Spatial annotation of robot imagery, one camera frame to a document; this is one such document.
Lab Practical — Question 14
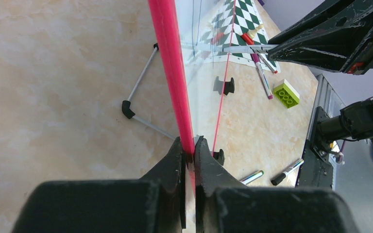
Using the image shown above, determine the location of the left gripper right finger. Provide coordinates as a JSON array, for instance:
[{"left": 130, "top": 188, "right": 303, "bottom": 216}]
[{"left": 194, "top": 136, "right": 359, "bottom": 233}]

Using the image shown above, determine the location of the black capped marker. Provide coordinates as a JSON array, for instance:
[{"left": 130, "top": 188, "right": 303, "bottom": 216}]
[{"left": 271, "top": 158, "right": 304, "bottom": 186}]

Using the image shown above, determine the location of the metal whiteboard stand frame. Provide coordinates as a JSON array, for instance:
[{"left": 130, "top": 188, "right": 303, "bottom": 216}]
[{"left": 121, "top": 43, "right": 176, "bottom": 140}]

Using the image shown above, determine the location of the green white chessboard mat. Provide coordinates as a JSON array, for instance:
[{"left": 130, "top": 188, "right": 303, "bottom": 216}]
[{"left": 229, "top": 0, "right": 281, "bottom": 73}]

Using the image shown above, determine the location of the green white toy brick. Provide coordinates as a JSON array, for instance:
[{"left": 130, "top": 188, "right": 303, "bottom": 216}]
[{"left": 272, "top": 79, "right": 300, "bottom": 109}]

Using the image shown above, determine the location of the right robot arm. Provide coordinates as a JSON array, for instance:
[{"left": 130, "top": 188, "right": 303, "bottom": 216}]
[{"left": 268, "top": 0, "right": 373, "bottom": 143}]

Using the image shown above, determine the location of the pink purple marker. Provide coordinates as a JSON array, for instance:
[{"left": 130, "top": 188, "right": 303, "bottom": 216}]
[{"left": 251, "top": 53, "right": 273, "bottom": 100}]

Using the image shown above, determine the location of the black whiteboard foot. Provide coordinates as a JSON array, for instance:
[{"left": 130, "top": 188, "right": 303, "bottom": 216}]
[
  {"left": 213, "top": 149, "right": 225, "bottom": 166},
  {"left": 223, "top": 77, "right": 235, "bottom": 96}
]

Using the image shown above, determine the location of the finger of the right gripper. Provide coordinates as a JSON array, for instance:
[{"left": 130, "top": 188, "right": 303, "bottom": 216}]
[
  {"left": 267, "top": 6, "right": 373, "bottom": 76},
  {"left": 269, "top": 0, "right": 373, "bottom": 45}
]

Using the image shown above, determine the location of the white board with pink frame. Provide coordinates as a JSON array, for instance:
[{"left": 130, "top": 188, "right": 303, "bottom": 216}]
[{"left": 149, "top": 0, "right": 236, "bottom": 183}]

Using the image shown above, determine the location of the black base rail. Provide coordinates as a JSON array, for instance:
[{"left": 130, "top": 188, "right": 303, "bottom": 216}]
[{"left": 295, "top": 106, "right": 335, "bottom": 190}]

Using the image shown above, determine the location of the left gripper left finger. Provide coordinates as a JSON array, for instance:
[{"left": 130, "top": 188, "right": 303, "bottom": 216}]
[{"left": 12, "top": 138, "right": 186, "bottom": 233}]

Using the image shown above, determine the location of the right black whiteboard foot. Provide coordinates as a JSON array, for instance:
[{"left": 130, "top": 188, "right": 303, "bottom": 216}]
[{"left": 223, "top": 77, "right": 235, "bottom": 96}]

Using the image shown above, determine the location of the left black whiteboard foot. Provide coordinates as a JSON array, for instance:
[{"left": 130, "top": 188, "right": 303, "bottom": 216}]
[{"left": 213, "top": 149, "right": 225, "bottom": 166}]

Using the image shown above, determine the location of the green capped marker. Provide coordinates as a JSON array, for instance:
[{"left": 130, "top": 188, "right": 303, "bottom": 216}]
[{"left": 240, "top": 170, "right": 264, "bottom": 185}]

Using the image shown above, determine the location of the red marker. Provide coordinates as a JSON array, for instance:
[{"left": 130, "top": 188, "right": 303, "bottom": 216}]
[{"left": 240, "top": 33, "right": 279, "bottom": 75}]

